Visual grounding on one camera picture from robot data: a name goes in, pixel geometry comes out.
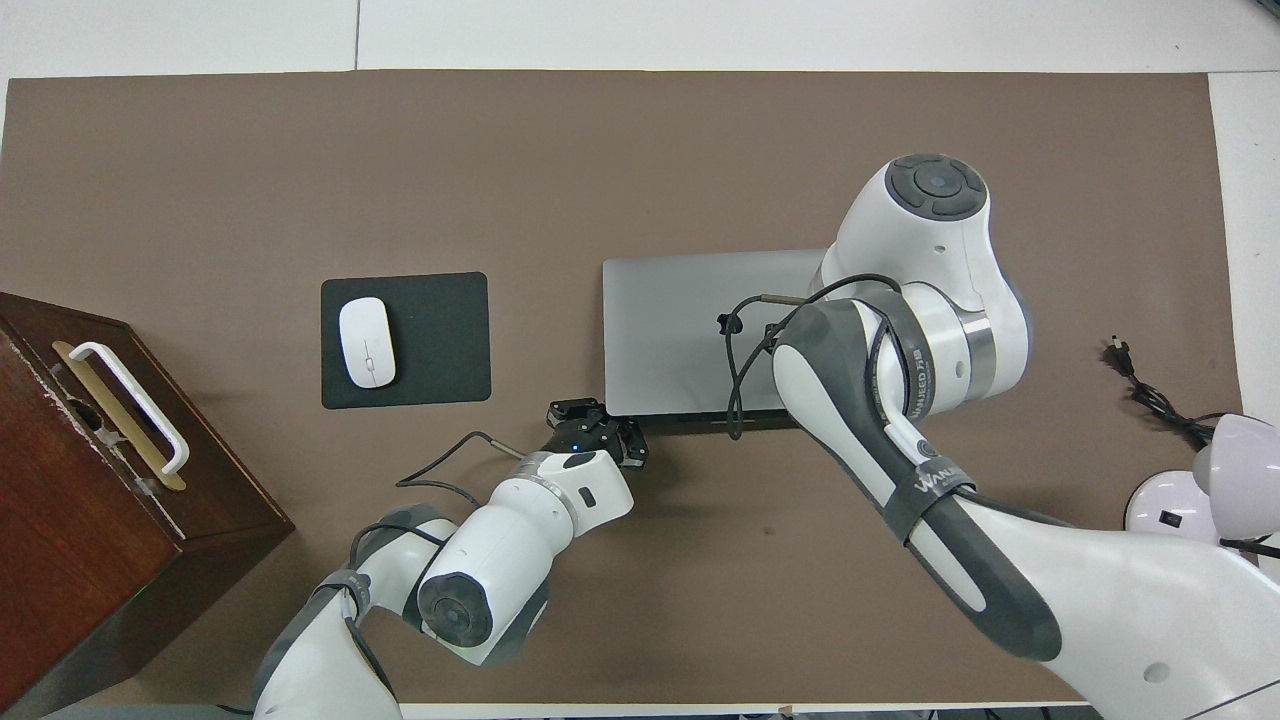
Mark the silver grey laptop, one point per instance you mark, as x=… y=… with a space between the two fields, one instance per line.
x=670 y=330

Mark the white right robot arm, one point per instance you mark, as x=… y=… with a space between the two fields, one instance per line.
x=1100 y=590

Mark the white computer mouse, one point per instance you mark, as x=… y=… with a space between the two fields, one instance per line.
x=366 y=342

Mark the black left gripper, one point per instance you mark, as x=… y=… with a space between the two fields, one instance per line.
x=585 y=435

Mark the brown table mat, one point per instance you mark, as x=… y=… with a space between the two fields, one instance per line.
x=400 y=180

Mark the white desk lamp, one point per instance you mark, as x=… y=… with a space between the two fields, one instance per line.
x=1240 y=470

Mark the brass plate on box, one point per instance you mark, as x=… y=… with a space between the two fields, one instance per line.
x=172 y=478

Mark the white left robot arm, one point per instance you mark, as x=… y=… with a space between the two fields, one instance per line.
x=500 y=540

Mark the black mouse pad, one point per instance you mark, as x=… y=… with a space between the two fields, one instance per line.
x=440 y=340

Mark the dark brown wooden box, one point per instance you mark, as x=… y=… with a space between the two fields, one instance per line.
x=70 y=520

